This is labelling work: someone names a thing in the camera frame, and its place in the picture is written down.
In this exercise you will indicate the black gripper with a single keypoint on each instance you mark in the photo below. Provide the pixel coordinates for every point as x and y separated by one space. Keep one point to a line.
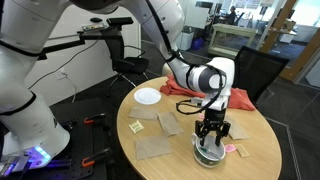
216 117

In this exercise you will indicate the green capped white marker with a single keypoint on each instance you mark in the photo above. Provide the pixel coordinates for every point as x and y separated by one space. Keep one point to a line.
213 154

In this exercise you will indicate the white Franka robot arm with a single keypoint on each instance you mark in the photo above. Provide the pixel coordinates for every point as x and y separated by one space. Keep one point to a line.
20 116

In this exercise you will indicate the black robot base board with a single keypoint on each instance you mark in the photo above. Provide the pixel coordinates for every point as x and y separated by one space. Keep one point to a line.
83 140

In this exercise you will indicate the pink sugar packet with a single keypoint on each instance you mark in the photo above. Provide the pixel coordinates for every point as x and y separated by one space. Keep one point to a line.
201 117
230 148

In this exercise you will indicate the brown paper napkin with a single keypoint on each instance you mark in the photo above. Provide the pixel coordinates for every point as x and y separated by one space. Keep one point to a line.
238 132
143 113
170 123
152 147

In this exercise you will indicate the orange fleece cloth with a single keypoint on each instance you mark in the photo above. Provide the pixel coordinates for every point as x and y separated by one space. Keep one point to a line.
240 100

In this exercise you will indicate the large white plate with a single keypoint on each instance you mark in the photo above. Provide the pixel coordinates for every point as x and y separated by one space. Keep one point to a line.
147 96

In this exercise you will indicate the black mesh office chair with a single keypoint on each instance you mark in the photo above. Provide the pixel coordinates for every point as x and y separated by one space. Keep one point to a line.
131 65
260 73

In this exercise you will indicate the blue bin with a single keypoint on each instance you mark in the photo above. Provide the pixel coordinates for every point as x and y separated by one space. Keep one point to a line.
197 43

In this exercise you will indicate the white storage box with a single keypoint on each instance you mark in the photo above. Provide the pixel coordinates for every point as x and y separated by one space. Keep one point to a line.
185 40

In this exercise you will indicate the pale wooden bench table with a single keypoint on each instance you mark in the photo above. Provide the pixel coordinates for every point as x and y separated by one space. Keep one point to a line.
233 30

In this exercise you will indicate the orange black bar clamp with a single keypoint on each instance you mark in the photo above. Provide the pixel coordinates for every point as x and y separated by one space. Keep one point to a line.
96 157
95 118

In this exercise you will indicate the seated person dark clothes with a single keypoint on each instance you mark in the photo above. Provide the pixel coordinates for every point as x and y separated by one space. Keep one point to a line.
231 15

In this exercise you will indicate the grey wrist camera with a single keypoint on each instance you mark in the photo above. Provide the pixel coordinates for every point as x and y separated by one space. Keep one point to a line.
197 101

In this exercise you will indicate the wooden frame post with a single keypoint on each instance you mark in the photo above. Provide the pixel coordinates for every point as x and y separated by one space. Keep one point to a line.
301 56
278 25

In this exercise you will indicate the black camera on mount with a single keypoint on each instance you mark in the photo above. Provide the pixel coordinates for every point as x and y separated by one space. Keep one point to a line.
120 20

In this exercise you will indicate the grey stereo camera bar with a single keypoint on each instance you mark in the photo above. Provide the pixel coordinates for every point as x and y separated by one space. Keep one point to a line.
95 27

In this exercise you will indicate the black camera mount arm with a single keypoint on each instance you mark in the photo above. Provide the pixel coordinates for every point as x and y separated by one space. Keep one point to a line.
63 46

